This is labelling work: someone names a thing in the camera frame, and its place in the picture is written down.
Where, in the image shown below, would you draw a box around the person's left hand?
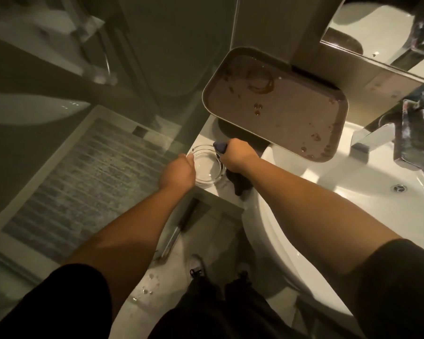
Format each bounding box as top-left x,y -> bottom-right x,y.
158,153 -> 197,190

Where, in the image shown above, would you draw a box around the person's right hand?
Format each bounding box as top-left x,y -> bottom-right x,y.
220,138 -> 261,174

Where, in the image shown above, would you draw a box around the clear glass ashtray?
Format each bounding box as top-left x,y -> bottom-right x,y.
187,145 -> 227,188

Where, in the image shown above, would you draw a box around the dark cleaning cloth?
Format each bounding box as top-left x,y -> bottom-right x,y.
213,141 -> 254,197

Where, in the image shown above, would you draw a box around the person's left forearm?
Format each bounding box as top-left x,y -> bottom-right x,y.
62,183 -> 196,320

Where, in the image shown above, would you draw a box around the person's right forearm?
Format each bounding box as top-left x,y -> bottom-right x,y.
238,157 -> 403,279

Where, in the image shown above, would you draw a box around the brown rectangular tray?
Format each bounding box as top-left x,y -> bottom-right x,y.
202,47 -> 350,163

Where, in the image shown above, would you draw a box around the grey striped bath mat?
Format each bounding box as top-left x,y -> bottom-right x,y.
0,105 -> 184,279

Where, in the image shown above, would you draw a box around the glass shower door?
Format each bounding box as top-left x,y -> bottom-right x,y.
0,0 -> 241,230

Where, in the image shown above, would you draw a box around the person's black trousers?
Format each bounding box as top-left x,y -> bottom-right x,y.
148,270 -> 301,339

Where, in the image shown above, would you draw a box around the white ceramic sink basin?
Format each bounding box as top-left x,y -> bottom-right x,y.
241,121 -> 424,316

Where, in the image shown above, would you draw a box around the chrome faucet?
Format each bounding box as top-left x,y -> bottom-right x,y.
350,91 -> 424,173

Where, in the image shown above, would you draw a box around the black short sleeve shirt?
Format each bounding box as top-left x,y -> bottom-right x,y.
0,238 -> 424,339

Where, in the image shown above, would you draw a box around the chrome door handle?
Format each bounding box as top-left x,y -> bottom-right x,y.
158,198 -> 202,262

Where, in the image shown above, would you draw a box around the wall mirror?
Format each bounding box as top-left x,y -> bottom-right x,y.
320,0 -> 424,84

